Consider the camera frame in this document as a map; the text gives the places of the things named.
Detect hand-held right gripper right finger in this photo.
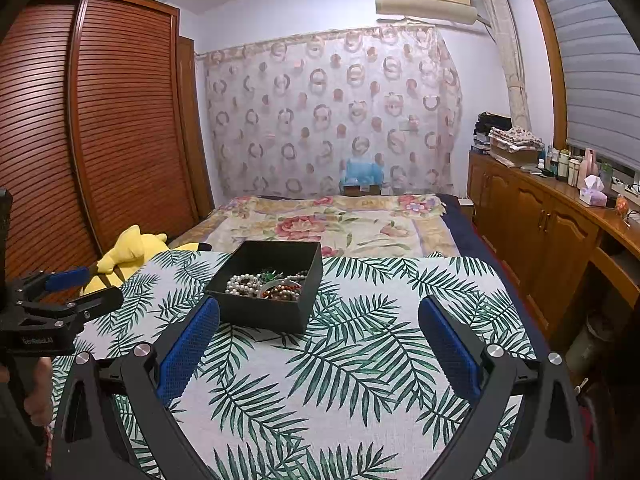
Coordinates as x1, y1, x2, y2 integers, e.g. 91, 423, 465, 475
417, 296, 591, 480

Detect black jewelry box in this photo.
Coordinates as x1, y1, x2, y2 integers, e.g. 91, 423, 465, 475
204, 240, 324, 335

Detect pink bottle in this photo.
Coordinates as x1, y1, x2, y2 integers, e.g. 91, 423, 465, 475
580, 147, 599, 189

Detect floral folded cloth stack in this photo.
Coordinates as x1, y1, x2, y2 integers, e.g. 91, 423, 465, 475
489, 126, 546, 167

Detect leaf print cloth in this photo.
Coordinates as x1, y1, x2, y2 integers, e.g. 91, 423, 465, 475
50, 250, 538, 480

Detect floral blanket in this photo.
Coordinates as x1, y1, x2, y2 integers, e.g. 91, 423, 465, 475
202, 194, 461, 261

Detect wooden cabinet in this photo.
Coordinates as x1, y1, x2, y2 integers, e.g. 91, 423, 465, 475
467, 150, 640, 358

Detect white power strip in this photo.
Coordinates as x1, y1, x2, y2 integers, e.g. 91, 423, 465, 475
611, 176, 640, 207

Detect brown bead bracelet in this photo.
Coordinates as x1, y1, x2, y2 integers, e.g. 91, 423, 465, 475
260, 282, 302, 303

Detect wooden window frame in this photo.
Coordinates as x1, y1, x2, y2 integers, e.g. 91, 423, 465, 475
522, 0, 573, 153

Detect pink tissue pack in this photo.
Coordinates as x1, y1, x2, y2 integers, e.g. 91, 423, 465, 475
579, 175, 609, 208

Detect wooden louvered wardrobe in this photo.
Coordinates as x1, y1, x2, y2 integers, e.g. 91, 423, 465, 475
0, 0, 216, 283

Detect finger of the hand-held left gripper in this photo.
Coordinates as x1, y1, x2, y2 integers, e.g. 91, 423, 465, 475
15, 266, 91, 306
22, 286, 124, 333

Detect person's left hand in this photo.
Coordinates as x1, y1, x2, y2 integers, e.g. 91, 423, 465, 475
0, 356, 54, 429

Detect yellow plush toy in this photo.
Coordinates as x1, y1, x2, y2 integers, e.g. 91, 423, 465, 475
80, 225, 213, 296

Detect blue plush toy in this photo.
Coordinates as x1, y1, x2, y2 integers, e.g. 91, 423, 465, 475
340, 157, 385, 187

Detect tied cream curtain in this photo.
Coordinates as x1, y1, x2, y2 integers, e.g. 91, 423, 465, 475
476, 0, 532, 132

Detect grey waste bin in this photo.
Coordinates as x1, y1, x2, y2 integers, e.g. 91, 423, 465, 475
566, 310, 610, 377

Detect grey window blinds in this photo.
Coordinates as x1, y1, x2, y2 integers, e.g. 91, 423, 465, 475
532, 0, 640, 181

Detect row of toiletry bottles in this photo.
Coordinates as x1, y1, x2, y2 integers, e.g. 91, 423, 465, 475
544, 145, 583, 184

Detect dark folded clothes stack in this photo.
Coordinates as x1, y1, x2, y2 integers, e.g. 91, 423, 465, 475
473, 111, 513, 150

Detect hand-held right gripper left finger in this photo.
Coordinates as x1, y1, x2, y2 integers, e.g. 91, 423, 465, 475
50, 296, 222, 480

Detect large white pearl necklace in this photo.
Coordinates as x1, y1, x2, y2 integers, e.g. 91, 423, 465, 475
225, 269, 278, 299

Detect ring patterned curtain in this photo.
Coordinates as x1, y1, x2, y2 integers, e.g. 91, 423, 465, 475
202, 25, 463, 202

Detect dark blue bed sheet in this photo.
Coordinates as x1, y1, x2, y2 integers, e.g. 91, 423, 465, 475
415, 194, 551, 358

